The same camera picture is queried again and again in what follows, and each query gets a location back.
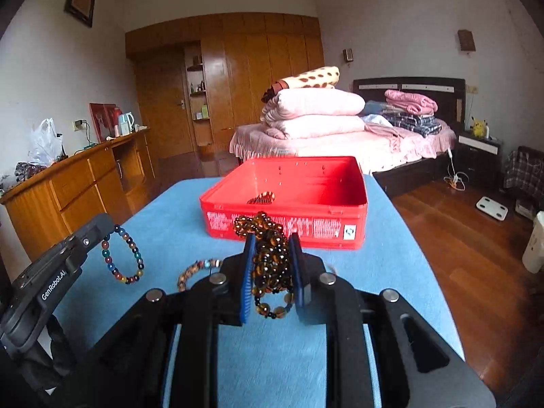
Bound white trash bin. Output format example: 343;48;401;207
522;211;544;275

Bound multicoloured bead bracelet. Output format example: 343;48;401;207
100;225;146;286

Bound wooden door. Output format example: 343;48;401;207
135;57;192;158

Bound plaid bag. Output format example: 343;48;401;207
504;146;544;211

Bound stack of folded quilts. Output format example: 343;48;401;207
260;89;366;122

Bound dark patterned pouch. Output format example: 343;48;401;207
14;161;47;179

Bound white bathroom scale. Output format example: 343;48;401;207
476;196;509;222

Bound power strip with white cables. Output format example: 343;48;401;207
444;147;468;190

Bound white plastic bag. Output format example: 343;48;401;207
29;118;63;166

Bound red metal box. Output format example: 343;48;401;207
199;156;369;251

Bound folded pink quilt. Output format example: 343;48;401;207
266;115;366;139

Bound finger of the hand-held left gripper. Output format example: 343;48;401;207
68;213;116;270

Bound blue pillow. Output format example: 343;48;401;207
363;100;394;115

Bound bed with dark headboard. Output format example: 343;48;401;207
229;77;467;198

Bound red photo frame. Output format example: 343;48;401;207
89;103;117;143

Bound brown tiger eye bead bracelet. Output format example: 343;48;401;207
177;258;222;292

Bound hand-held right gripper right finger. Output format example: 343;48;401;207
289;232;498;408

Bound folded plaid clothes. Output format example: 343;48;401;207
385;113;443;137

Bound cream brown spotted blanket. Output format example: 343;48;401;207
261;66;341;103

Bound brown wall ornament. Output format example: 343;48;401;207
457;29;477;56

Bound pink fringed scarf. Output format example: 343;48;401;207
363;121;404;154

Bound wooden wardrobe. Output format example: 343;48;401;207
124;12;326;158

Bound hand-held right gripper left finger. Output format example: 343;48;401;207
74;234;258;408

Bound dark nightstand with white drawer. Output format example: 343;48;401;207
454;131;503;188

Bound amber bead necklace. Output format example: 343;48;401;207
233;211;296;320

